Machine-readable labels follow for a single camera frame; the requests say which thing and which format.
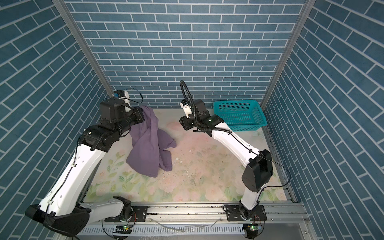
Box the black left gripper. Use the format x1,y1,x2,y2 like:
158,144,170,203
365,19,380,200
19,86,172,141
113,105,145,138

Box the purple trousers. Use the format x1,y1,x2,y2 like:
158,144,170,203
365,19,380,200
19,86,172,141
126,106,177,178

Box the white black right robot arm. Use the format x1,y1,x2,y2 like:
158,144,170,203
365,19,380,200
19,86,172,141
180,99,274,221

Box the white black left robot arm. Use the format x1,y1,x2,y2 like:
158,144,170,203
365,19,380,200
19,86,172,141
25,98,145,238

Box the teal plastic basket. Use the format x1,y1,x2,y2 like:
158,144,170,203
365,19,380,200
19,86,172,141
214,100,267,132

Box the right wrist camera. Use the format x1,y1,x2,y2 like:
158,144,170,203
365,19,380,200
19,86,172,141
180,100,193,119

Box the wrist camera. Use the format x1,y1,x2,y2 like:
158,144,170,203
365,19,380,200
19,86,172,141
114,90,131,113
180,100,193,119

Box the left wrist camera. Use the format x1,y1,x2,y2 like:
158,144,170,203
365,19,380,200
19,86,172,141
114,90,131,113

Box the black corrugated right cable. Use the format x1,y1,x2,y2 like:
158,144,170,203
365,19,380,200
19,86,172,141
179,80,232,134

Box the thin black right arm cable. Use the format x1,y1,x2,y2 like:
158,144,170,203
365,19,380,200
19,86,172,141
230,131,292,189

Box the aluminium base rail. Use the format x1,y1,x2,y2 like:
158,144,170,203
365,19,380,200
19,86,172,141
71,202,310,226

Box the white slotted cable duct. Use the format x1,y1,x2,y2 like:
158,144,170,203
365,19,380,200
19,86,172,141
79,224,245,237

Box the left aluminium corner post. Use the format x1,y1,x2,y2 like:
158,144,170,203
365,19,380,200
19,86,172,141
52,0,114,97

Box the aluminium corner post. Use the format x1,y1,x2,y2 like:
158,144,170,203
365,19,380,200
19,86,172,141
260,0,317,109
52,0,114,97

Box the right aluminium corner post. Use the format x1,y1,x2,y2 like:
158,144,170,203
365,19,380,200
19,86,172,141
260,0,317,109

